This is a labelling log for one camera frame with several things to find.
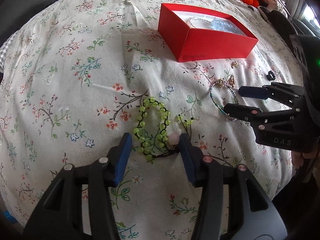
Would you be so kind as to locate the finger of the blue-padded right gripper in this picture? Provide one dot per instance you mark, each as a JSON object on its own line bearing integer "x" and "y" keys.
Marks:
{"x": 244, "y": 113}
{"x": 287, "y": 94}

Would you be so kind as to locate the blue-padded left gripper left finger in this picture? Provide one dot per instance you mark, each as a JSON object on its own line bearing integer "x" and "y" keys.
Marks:
{"x": 58, "y": 214}

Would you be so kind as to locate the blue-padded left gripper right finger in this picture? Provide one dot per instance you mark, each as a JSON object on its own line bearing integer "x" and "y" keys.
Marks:
{"x": 233, "y": 204}

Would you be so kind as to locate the gold heart pendant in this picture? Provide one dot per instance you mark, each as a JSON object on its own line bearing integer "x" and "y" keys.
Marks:
{"x": 232, "y": 82}

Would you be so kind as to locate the red jewelry box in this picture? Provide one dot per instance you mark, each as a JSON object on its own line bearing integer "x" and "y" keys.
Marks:
{"x": 187, "y": 31}

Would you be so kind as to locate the person's right hand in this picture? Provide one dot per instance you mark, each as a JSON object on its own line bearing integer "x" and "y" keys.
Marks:
{"x": 298, "y": 158}

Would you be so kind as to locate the black hair claw clip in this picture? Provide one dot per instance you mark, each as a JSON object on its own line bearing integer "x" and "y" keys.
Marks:
{"x": 271, "y": 76}

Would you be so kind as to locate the gold charm earring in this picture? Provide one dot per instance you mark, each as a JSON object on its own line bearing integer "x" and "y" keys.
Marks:
{"x": 221, "y": 83}

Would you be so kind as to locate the small gold earring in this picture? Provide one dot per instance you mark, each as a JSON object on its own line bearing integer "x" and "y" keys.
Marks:
{"x": 234, "y": 64}

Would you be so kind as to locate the dark brown blanket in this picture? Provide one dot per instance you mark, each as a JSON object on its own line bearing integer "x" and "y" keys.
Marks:
{"x": 280, "y": 23}

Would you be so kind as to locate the floral bed sheet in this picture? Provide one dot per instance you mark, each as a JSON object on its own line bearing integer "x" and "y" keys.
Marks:
{"x": 76, "y": 74}

